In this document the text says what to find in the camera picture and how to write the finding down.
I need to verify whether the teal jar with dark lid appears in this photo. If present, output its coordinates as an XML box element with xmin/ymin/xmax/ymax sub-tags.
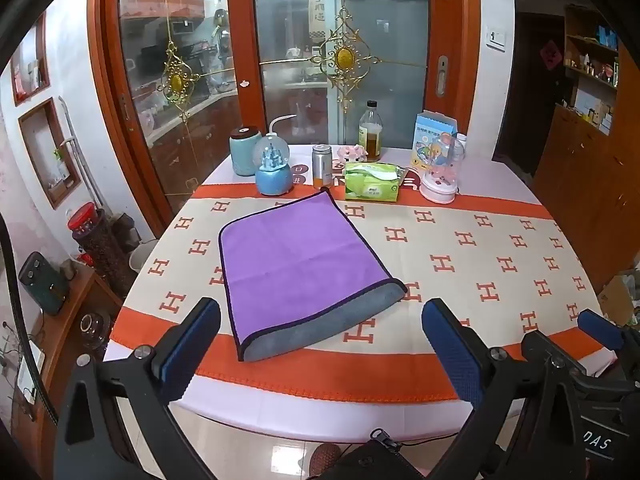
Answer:
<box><xmin>229</xmin><ymin>126</ymin><xmax>262</xmax><ymax>177</ymax></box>

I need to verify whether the black small appliance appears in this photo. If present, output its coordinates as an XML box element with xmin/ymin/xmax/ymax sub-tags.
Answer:
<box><xmin>18</xmin><ymin>251</ymin><xmax>69</xmax><ymax>316</ymax></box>

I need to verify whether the wooden shelf cabinet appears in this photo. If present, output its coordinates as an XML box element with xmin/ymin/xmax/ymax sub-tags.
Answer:
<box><xmin>531</xmin><ymin>4</ymin><xmax>640</xmax><ymax>282</ymax></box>

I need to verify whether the cardboard box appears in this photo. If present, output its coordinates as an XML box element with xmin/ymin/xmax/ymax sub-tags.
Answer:
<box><xmin>596</xmin><ymin>269</ymin><xmax>640</xmax><ymax>327</ymax></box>

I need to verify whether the blue cartoon carton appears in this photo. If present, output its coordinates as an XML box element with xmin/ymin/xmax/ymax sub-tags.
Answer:
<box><xmin>410</xmin><ymin>110</ymin><xmax>459</xmax><ymax>171</ymax></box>

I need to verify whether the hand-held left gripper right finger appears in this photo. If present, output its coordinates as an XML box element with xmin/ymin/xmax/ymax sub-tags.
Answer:
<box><xmin>421</xmin><ymin>298</ymin><xmax>588</xmax><ymax>480</ymax></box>

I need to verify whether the wooden wall niche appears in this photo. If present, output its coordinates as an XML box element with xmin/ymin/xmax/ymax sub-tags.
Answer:
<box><xmin>18</xmin><ymin>97</ymin><xmax>83</xmax><ymax>210</ymax></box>
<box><xmin>10</xmin><ymin>10</ymin><xmax>52</xmax><ymax>107</ymax></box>

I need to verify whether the wooden side table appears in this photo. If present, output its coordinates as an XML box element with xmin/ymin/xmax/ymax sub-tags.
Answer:
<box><xmin>11</xmin><ymin>264</ymin><xmax>124</xmax><ymax>480</ymax></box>

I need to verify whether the glass oil bottle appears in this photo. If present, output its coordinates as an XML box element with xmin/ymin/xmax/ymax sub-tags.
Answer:
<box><xmin>357</xmin><ymin>100</ymin><xmax>384</xmax><ymax>162</ymax></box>

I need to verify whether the green tissue pack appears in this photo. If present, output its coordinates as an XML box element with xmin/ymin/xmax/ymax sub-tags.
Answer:
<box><xmin>344</xmin><ymin>161</ymin><xmax>405</xmax><ymax>203</ymax></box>

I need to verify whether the white bucket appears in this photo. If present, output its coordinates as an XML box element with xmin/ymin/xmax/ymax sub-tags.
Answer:
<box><xmin>128</xmin><ymin>238</ymin><xmax>160</xmax><ymax>274</ymax></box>

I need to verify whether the silver orange can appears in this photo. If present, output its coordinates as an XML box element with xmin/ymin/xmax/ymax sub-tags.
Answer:
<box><xmin>312</xmin><ymin>144</ymin><xmax>334</xmax><ymax>190</ymax></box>

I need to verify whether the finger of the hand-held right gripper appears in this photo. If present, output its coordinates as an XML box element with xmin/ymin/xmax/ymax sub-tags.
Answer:
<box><xmin>576</xmin><ymin>309</ymin><xmax>640</xmax><ymax>378</ymax></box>

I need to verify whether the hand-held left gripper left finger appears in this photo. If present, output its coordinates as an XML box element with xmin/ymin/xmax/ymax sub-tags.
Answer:
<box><xmin>52</xmin><ymin>297</ymin><xmax>223</xmax><ymax>480</ymax></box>

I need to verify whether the white mop pole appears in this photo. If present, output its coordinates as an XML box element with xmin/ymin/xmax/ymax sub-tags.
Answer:
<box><xmin>58</xmin><ymin>95</ymin><xmax>102</xmax><ymax>212</ymax></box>

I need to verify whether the pink clear dome toy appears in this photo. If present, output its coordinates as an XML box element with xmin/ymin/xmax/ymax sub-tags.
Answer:
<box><xmin>418</xmin><ymin>134</ymin><xmax>466</xmax><ymax>205</ymax></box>

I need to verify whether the clear glass pot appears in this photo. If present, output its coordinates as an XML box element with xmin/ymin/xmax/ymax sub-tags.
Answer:
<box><xmin>77</xmin><ymin>311</ymin><xmax>112</xmax><ymax>351</ymax></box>

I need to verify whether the red lidded tall jar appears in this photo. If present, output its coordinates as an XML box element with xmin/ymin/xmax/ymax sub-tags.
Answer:
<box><xmin>67</xmin><ymin>202</ymin><xmax>132</xmax><ymax>300</ymax></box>

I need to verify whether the purple grey towel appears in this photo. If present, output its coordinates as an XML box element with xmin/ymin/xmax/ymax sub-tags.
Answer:
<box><xmin>218</xmin><ymin>186</ymin><xmax>408</xmax><ymax>363</ymax></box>

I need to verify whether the black cable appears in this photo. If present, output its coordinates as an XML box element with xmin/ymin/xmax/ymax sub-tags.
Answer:
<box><xmin>0</xmin><ymin>214</ymin><xmax>62</xmax><ymax>428</ymax></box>

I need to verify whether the orange cream patterned tablecloth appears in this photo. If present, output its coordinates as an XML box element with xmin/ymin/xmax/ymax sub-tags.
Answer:
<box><xmin>109</xmin><ymin>182</ymin><xmax>621</xmax><ymax>403</ymax></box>

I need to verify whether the black zipper bag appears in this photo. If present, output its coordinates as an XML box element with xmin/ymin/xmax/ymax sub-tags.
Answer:
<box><xmin>320</xmin><ymin>427</ymin><xmax>426</xmax><ymax>480</ymax></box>

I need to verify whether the blue castle snow globe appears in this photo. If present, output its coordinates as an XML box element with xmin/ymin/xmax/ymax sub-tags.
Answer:
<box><xmin>254</xmin><ymin>134</ymin><xmax>294</xmax><ymax>196</ymax></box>

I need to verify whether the wooden glass sliding door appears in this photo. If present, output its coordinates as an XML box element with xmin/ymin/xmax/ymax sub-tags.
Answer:
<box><xmin>226</xmin><ymin>0</ymin><xmax>482</xmax><ymax>150</ymax></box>
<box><xmin>86</xmin><ymin>0</ymin><xmax>257</xmax><ymax>237</ymax></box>

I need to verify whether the red diamond door decoration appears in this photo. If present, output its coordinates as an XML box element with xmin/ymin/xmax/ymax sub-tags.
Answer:
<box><xmin>539</xmin><ymin>39</ymin><xmax>564</xmax><ymax>74</ymax></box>

